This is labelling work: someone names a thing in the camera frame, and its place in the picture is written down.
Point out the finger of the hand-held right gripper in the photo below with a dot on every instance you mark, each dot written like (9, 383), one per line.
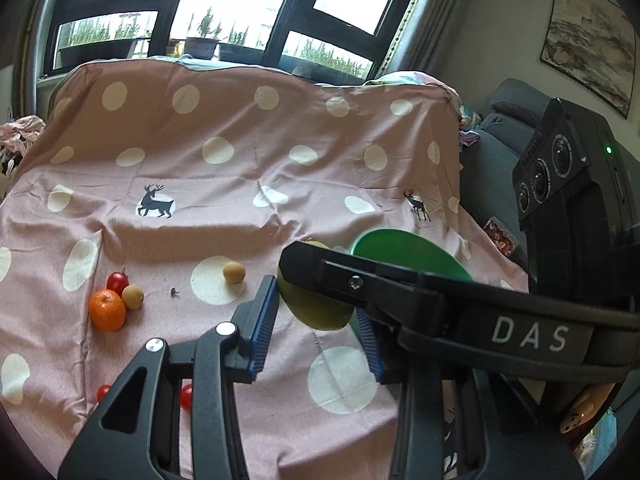
(450, 310)

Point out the pink white-dotted blanket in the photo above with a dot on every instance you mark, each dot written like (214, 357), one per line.
(225, 200)

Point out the black-framed window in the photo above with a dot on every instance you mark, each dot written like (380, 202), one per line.
(225, 10)

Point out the dark flowerpot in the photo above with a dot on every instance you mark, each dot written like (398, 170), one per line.
(202, 47)

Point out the clear packet of red snacks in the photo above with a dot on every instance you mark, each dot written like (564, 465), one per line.
(500, 237)

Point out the red cherry tomato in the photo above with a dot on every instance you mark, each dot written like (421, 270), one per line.
(103, 392)
(117, 281)
(186, 397)

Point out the brown kiwi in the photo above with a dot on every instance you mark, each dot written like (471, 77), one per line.
(132, 296)
(233, 272)

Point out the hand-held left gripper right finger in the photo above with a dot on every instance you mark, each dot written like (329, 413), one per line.
(372, 350)

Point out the framed landscape painting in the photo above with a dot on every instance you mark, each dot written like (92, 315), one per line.
(590, 45)

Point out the grey curtain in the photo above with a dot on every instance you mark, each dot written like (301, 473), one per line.
(435, 15)
(35, 35)

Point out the dark grey sofa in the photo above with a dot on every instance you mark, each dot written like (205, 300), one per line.
(495, 185)

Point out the beige toy figure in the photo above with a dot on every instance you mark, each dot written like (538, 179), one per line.
(577, 412)

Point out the green bowl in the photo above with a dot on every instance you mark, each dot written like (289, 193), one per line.
(410, 252)

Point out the light patterned cloth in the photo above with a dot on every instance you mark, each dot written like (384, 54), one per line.
(467, 127)

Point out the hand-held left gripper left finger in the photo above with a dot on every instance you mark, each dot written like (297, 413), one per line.
(262, 330)

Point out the orange tangerine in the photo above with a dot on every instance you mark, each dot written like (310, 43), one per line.
(107, 310)

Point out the pile of pink clothes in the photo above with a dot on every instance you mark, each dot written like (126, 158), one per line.
(20, 135)

